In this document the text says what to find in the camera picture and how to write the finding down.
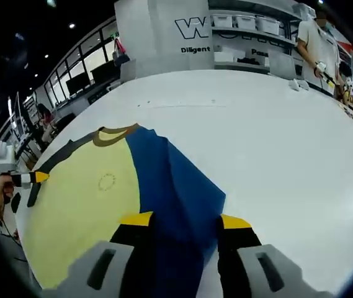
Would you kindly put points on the grey metal shelving rack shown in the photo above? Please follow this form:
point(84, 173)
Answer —
point(247, 32)

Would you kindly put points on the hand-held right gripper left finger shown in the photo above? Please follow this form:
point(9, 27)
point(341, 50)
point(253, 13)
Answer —
point(101, 273)

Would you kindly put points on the black computer monitor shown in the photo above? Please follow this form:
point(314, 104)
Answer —
point(103, 73)
point(77, 85)

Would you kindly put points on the small black object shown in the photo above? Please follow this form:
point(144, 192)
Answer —
point(15, 203)

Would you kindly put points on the small white object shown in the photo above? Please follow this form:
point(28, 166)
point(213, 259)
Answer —
point(298, 84)

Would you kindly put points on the yellow blue dark garment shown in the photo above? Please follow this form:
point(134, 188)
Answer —
point(86, 201)

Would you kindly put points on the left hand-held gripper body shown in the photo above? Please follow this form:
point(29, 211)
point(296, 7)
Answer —
point(5, 158)

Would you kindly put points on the black items on shelf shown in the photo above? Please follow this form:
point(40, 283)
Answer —
point(249, 61)

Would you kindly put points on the white cardboard box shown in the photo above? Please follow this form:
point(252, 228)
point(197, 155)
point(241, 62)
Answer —
point(227, 57)

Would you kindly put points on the grey office chair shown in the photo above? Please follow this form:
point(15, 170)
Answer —
point(128, 70)
point(282, 65)

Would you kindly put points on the white inset power strip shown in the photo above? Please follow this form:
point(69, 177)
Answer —
point(194, 104)

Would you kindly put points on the row of white storage bins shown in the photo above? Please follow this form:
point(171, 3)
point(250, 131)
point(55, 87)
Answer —
point(244, 21)

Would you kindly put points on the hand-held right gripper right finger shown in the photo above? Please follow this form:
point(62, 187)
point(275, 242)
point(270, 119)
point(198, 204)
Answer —
point(257, 273)

